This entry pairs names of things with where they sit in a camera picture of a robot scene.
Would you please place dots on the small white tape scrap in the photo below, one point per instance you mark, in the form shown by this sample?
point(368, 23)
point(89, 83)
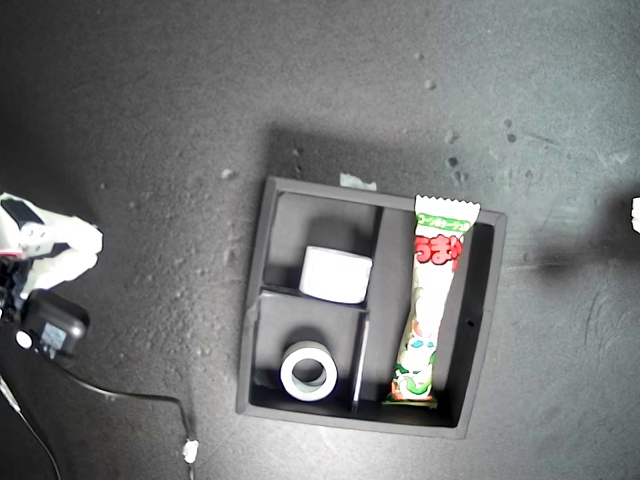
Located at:
point(357, 181)

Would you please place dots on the green printed snack bar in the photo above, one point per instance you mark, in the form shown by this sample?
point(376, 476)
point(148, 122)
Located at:
point(435, 300)

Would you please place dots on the black compartment tray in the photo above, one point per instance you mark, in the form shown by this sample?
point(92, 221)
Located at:
point(380, 260)

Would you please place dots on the white tape roll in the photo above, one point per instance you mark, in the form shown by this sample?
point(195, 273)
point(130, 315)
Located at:
point(335, 275)

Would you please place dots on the white tape roll greenish core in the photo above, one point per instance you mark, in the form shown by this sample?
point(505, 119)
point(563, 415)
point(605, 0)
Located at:
point(289, 372)

